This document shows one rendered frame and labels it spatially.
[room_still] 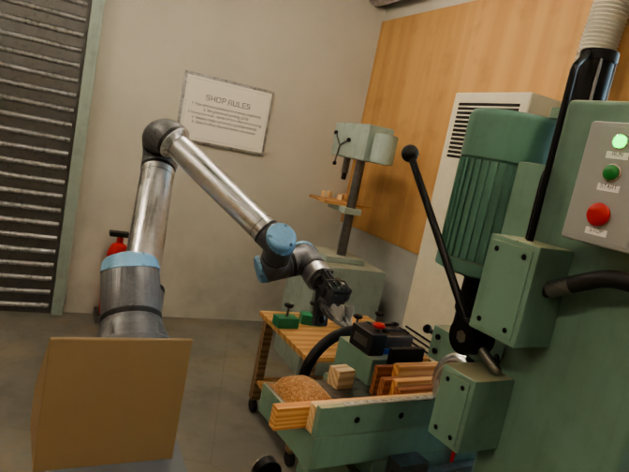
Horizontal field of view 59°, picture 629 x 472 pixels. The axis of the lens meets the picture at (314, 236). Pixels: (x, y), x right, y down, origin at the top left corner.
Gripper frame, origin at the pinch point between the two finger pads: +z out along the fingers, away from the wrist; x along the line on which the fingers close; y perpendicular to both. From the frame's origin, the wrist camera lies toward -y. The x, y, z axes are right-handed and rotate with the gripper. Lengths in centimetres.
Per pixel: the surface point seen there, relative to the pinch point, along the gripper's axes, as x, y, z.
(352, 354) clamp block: -19.6, 15.4, 26.2
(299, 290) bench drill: 85, -96, -145
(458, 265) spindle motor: -17, 48, 37
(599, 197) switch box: -26, 74, 59
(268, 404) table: -43, 11, 35
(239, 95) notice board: 53, -15, -256
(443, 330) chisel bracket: -12, 33, 38
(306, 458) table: -43, 15, 51
